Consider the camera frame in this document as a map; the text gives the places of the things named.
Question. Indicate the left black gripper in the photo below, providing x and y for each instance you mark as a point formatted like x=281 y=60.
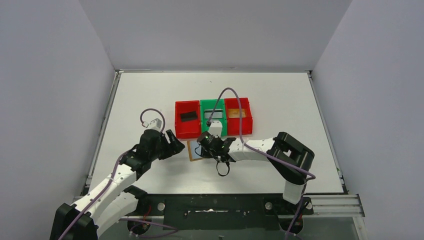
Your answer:
x=167 y=145

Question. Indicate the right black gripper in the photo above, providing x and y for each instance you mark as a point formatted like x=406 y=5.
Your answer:
x=218 y=155

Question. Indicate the yellow leather card holder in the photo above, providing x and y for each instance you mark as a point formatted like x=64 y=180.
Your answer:
x=194 y=151

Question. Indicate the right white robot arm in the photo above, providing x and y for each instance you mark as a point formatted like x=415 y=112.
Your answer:
x=291 y=158

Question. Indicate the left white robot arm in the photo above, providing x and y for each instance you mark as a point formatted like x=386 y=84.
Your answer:
x=116 y=196

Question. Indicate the silver card in green bin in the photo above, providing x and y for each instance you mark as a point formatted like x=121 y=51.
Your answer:
x=209 y=113

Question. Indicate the black card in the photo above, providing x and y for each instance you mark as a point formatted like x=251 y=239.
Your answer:
x=188 y=116

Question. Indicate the gold card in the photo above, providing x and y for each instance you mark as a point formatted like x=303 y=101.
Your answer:
x=236 y=113

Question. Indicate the right red bin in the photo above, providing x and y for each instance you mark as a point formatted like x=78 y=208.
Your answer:
x=238 y=118

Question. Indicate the red bin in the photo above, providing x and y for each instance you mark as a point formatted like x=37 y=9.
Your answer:
x=238 y=118
x=191 y=129

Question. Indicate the left red bin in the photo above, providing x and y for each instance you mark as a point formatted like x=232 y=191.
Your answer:
x=191 y=129

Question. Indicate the green middle bin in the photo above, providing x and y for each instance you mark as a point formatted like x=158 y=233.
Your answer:
x=213 y=104

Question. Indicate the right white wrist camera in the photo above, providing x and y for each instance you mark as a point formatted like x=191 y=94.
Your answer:
x=215 y=128

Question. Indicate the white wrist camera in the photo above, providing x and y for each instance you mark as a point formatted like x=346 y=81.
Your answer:
x=155 y=124
x=215 y=128

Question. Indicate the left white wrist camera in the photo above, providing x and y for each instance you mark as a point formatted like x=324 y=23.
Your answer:
x=155 y=124

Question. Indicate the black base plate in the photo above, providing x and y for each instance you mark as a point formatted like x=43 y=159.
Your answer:
x=216 y=211

